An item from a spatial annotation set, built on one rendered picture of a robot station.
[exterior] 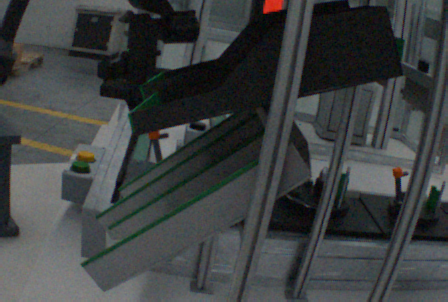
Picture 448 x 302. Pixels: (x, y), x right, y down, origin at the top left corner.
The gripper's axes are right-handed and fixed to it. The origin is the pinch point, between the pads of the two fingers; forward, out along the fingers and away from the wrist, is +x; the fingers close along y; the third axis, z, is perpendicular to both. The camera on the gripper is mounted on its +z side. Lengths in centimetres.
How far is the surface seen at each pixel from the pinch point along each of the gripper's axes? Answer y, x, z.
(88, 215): 19.1, 14.0, -1.6
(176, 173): 27.2, -0.8, -22.8
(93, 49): -603, 93, 464
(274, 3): -26.6, -20.7, -15.4
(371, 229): -10.6, 18.2, -44.8
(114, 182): 4.0, 13.5, 2.7
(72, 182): 8.5, 14.1, 10.4
